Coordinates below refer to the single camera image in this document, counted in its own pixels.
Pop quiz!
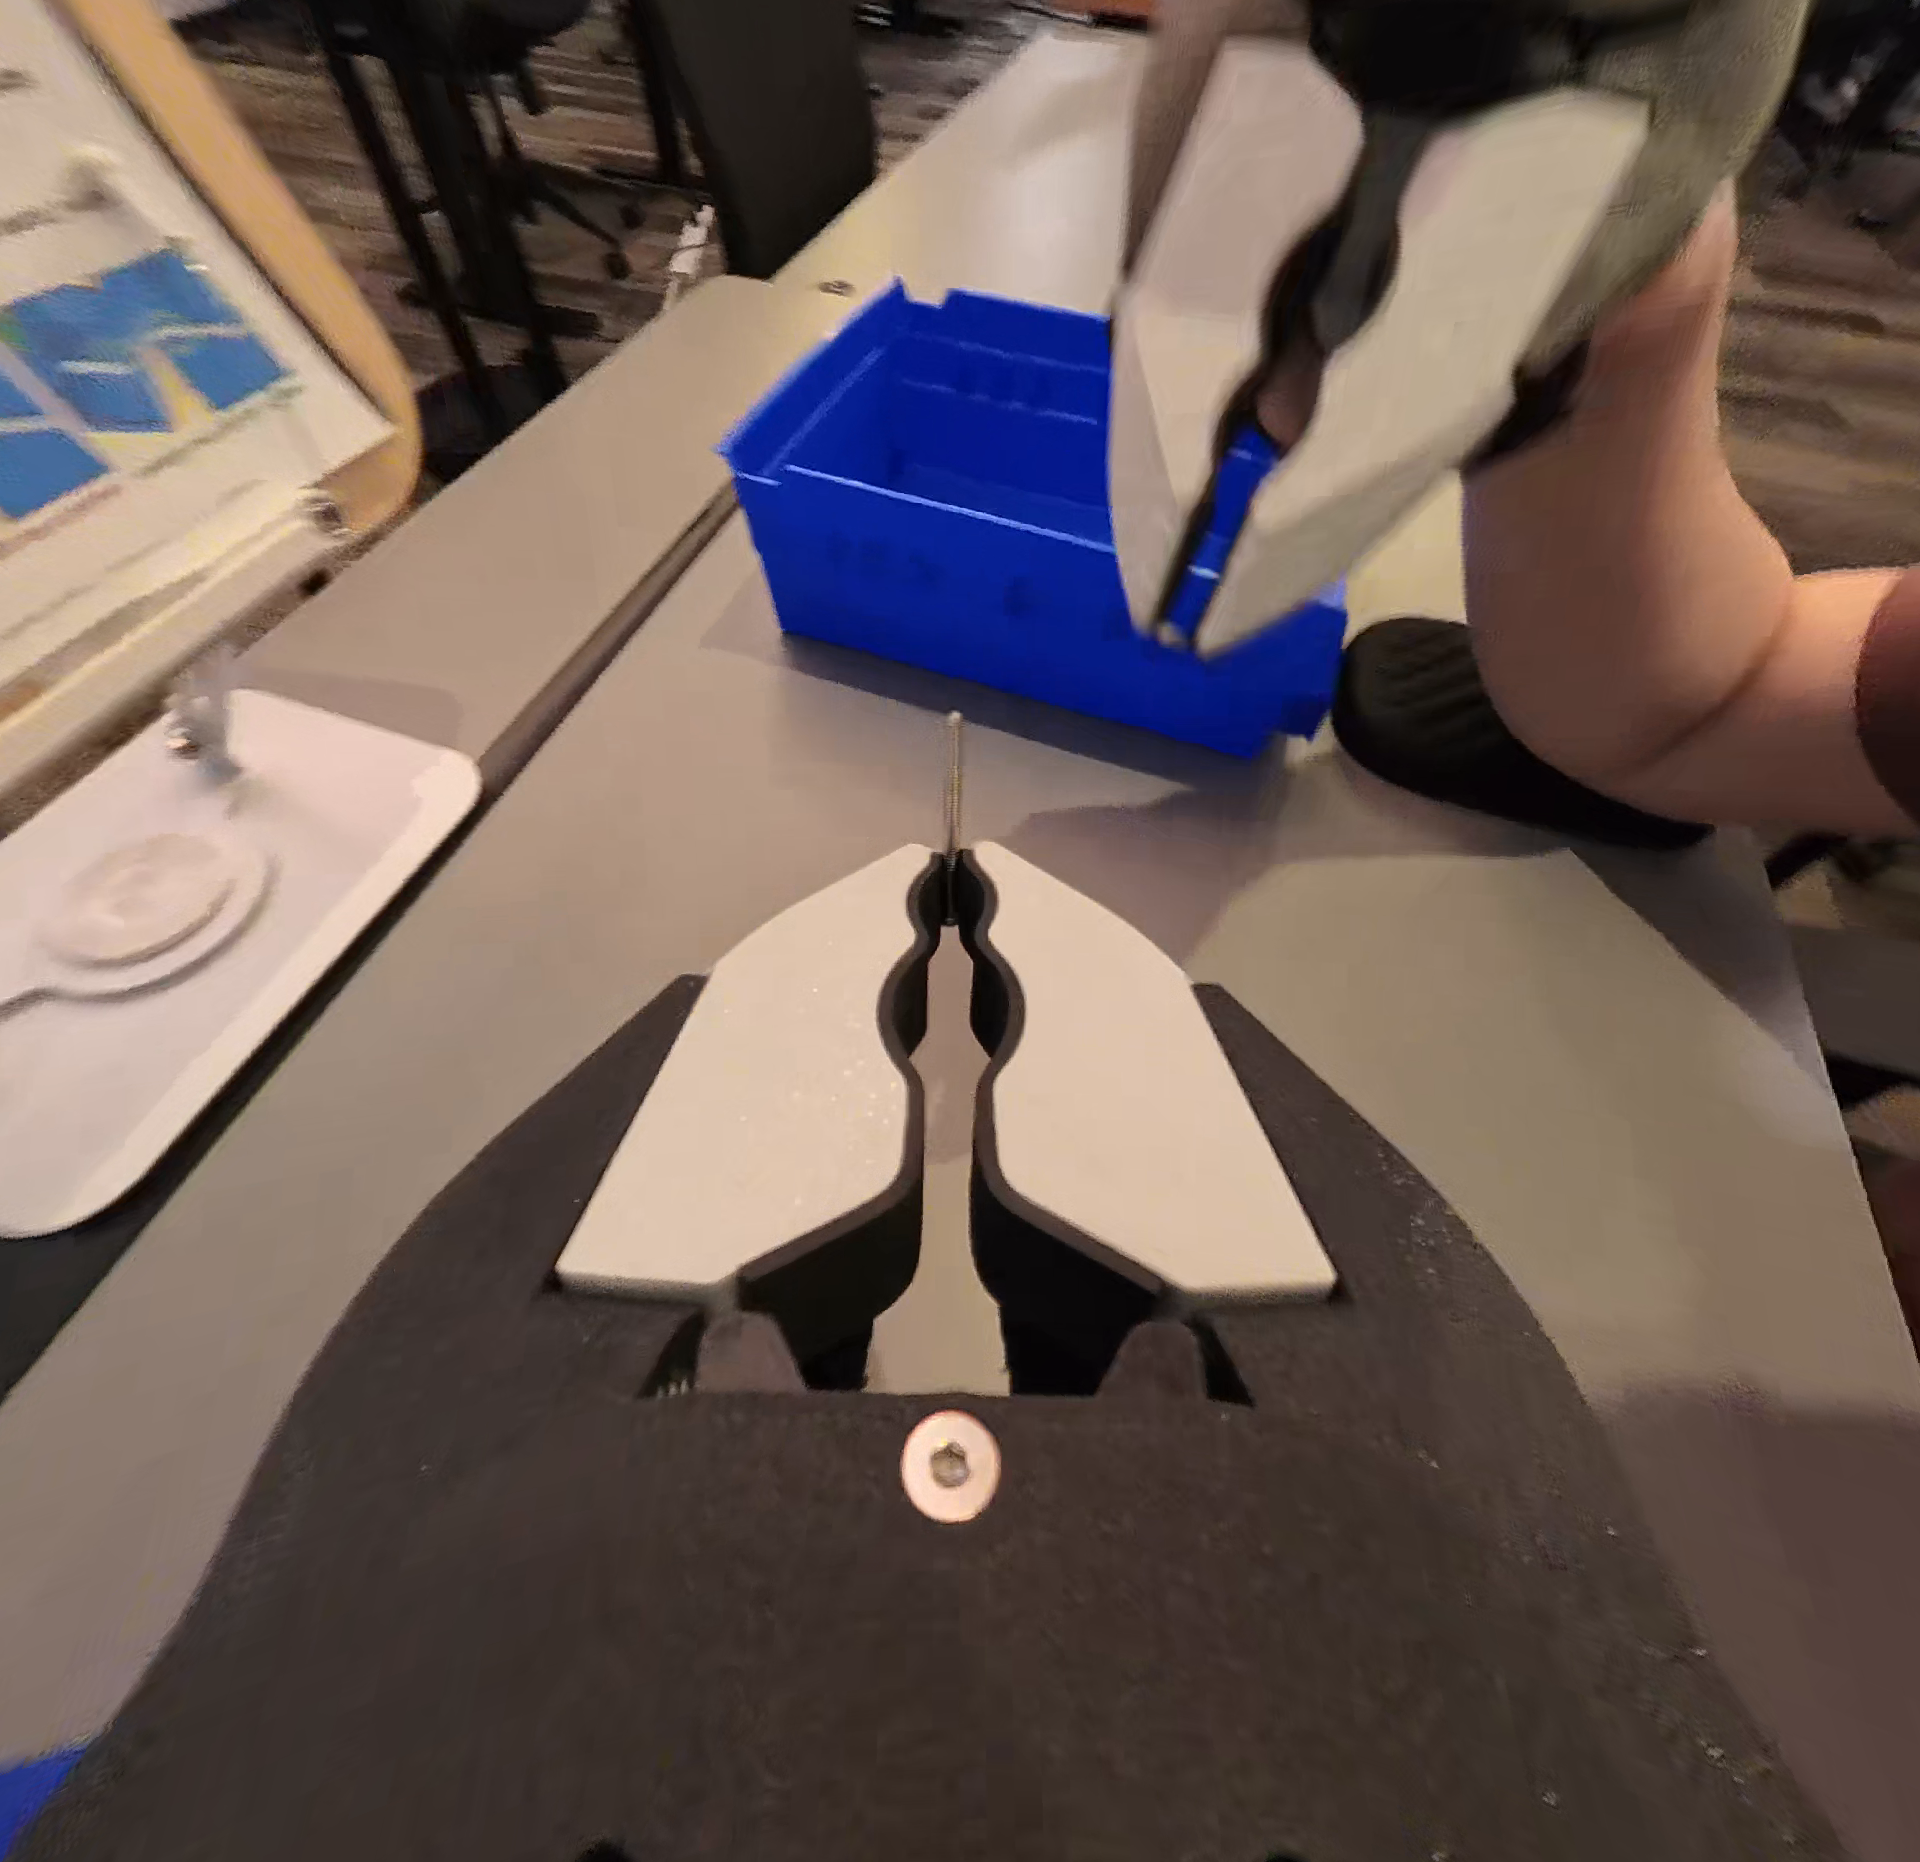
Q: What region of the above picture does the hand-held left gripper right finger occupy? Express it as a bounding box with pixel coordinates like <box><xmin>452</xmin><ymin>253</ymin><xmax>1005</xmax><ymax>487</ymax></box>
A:
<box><xmin>968</xmin><ymin>837</ymin><xmax>1337</xmax><ymax>1311</ymax></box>

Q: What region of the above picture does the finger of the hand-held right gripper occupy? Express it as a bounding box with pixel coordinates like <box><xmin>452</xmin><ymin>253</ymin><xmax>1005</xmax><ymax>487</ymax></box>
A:
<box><xmin>1106</xmin><ymin>43</ymin><xmax>1368</xmax><ymax>645</ymax></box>
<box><xmin>1190</xmin><ymin>89</ymin><xmax>1655</xmax><ymax>661</ymax></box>

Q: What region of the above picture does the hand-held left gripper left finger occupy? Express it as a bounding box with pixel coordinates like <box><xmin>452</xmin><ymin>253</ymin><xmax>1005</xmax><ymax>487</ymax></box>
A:
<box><xmin>557</xmin><ymin>841</ymin><xmax>924</xmax><ymax>1305</ymax></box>

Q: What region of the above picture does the blue plastic bin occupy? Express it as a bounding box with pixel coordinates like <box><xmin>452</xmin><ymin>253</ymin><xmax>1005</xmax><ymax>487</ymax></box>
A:
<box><xmin>722</xmin><ymin>279</ymin><xmax>1351</xmax><ymax>759</ymax></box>

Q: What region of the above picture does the person's right forearm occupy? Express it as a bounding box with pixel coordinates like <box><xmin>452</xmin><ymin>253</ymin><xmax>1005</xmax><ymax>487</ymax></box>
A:
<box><xmin>1460</xmin><ymin>187</ymin><xmax>1920</xmax><ymax>841</ymax></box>

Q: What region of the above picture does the black honeycomb pad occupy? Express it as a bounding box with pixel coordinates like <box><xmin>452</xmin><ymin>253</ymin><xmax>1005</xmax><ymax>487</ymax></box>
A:
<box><xmin>1330</xmin><ymin>616</ymin><xmax>1712</xmax><ymax>851</ymax></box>

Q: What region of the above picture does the black pole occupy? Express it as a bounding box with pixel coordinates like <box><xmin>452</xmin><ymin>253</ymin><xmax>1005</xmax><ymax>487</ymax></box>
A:
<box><xmin>293</xmin><ymin>0</ymin><xmax>572</xmax><ymax>475</ymax></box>

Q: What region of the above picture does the black rectangular desk mat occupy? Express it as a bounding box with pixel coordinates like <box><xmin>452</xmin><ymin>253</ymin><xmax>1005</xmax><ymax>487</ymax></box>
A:
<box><xmin>0</xmin><ymin>1216</ymin><xmax>167</xmax><ymax>1400</ymax></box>

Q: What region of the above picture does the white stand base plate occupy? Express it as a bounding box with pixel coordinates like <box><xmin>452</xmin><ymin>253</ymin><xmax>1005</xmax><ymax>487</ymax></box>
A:
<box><xmin>0</xmin><ymin>497</ymin><xmax>485</xmax><ymax>1241</ymax></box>

